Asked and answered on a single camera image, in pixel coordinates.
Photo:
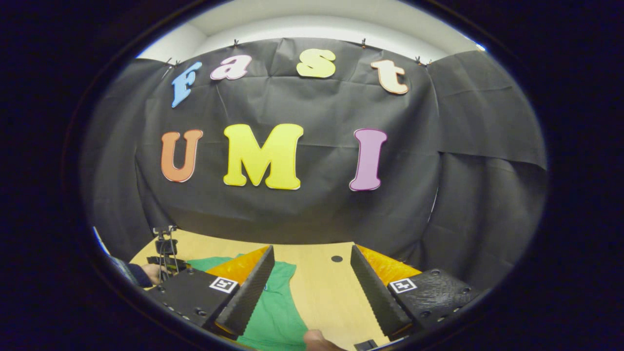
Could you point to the green T-shirt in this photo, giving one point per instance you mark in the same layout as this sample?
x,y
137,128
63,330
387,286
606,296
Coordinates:
x,y
275,312

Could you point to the black backdrop cloth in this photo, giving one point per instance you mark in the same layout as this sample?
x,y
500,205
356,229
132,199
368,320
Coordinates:
x,y
317,107

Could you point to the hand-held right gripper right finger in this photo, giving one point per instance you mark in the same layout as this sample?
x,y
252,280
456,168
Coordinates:
x,y
378,295

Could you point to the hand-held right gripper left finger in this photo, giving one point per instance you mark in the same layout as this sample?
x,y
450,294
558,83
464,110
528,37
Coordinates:
x,y
251,292

